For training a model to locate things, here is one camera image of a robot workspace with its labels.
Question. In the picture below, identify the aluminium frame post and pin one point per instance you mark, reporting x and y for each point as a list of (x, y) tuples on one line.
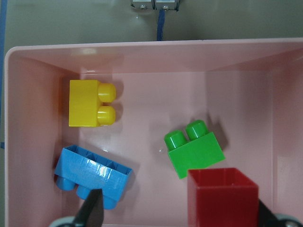
[(165, 5)]

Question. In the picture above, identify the green toy block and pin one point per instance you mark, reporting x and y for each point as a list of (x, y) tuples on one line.
[(197, 149)]

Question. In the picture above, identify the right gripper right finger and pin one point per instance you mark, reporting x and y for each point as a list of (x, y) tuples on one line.
[(265, 217)]

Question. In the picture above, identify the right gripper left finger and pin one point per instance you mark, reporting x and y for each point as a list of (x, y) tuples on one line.
[(91, 213)]

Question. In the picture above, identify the red toy block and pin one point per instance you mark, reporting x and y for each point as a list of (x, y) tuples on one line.
[(221, 197)]

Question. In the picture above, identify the blue toy block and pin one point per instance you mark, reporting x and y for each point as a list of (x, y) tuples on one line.
[(84, 170)]

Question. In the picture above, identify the pink plastic box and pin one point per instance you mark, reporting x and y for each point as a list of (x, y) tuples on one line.
[(249, 92)]

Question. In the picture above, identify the yellow toy block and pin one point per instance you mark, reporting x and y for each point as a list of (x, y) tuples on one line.
[(89, 103)]

